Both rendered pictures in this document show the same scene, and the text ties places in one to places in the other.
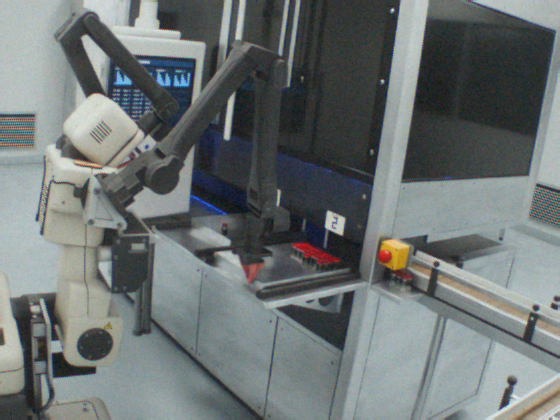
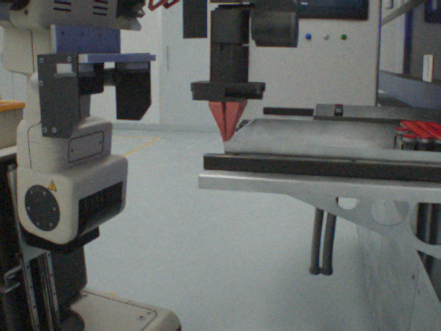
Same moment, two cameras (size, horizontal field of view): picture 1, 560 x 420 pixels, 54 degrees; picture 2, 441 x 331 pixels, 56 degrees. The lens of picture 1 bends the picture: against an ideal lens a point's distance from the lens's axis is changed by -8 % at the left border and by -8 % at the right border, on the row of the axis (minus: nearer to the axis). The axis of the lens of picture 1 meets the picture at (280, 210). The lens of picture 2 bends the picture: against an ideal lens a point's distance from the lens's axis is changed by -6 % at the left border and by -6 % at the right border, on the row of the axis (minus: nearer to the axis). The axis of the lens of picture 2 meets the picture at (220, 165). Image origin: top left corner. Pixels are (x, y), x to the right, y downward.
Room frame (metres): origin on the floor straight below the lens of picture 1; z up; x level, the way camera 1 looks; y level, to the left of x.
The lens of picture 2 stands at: (1.18, -0.45, 1.03)
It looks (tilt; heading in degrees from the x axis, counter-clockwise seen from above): 14 degrees down; 53
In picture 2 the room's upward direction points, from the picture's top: straight up
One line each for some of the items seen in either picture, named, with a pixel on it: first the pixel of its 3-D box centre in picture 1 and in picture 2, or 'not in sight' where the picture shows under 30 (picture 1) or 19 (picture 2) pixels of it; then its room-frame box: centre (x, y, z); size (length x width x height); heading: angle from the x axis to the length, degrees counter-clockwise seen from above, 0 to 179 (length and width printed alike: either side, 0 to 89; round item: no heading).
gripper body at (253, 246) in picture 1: (253, 244); (229, 69); (1.58, 0.06, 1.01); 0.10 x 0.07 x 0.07; 130
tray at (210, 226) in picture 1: (249, 228); (386, 119); (2.09, 0.11, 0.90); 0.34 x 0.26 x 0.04; 130
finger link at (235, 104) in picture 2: (246, 268); (220, 117); (1.57, 0.07, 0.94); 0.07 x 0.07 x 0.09; 40
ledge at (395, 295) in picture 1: (399, 290); not in sight; (1.72, -0.41, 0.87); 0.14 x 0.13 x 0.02; 130
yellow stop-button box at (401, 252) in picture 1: (395, 254); not in sight; (1.71, -0.36, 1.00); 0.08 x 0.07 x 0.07; 130
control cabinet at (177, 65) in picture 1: (137, 123); (306, 14); (2.38, 0.63, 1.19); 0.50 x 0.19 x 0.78; 134
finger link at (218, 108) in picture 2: (253, 267); (235, 117); (1.59, 0.05, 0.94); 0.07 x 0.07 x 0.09; 40
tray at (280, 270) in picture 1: (281, 265); (345, 143); (1.75, -0.03, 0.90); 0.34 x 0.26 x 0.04; 129
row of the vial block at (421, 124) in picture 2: (314, 258); (427, 143); (1.84, -0.13, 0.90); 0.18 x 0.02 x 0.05; 39
